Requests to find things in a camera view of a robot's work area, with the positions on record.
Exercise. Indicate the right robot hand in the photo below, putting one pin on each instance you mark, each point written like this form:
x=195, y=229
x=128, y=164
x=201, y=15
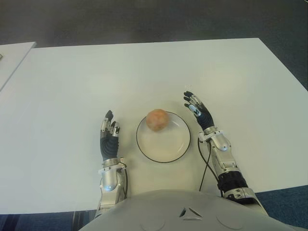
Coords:
x=203, y=116

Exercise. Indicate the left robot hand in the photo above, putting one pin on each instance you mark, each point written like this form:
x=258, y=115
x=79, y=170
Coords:
x=109, y=144

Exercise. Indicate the red yellow apple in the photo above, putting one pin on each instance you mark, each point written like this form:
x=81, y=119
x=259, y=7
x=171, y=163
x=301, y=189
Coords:
x=157, y=120

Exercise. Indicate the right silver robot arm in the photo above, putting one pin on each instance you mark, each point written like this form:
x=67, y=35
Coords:
x=223, y=146

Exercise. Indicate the white plate with black rim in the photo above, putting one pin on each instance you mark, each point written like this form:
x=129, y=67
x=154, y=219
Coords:
x=166, y=144

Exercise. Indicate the grey robot torso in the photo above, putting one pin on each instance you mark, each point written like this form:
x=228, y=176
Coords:
x=192, y=216

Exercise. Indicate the white side table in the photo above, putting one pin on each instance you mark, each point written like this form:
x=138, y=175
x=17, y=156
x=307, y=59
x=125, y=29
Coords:
x=14, y=60

